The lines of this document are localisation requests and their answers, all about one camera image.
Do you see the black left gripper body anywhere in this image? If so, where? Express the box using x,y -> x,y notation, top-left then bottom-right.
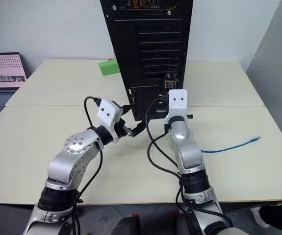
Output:
113,107 -> 134,139

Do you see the black computer tower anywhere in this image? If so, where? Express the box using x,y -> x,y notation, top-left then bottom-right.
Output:
100,0 -> 194,121

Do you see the green rectangular block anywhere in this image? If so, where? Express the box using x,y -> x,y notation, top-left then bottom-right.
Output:
98,59 -> 120,76

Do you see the grey partition panel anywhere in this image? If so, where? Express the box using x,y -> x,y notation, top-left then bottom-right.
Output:
244,0 -> 282,158

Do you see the dark rounded shape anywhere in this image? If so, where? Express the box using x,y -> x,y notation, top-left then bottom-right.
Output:
115,215 -> 142,235

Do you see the open grey laptop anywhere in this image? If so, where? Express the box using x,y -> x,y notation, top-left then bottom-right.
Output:
0,51 -> 28,131

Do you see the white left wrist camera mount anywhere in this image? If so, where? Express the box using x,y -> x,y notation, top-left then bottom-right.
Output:
97,98 -> 124,143

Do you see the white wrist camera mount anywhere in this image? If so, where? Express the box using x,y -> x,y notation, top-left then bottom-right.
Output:
164,89 -> 189,123
97,98 -> 124,143

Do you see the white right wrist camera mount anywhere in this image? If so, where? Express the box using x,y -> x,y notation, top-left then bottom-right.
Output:
164,89 -> 189,123

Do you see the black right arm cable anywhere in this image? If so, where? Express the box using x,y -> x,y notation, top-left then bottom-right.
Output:
146,96 -> 233,229

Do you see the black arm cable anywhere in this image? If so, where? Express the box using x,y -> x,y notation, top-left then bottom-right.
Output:
146,96 -> 233,229
83,96 -> 105,235

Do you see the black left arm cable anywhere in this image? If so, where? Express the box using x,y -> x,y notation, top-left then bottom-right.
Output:
83,96 -> 105,235

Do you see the blue ethernet cable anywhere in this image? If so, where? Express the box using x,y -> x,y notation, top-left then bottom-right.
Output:
200,136 -> 262,154

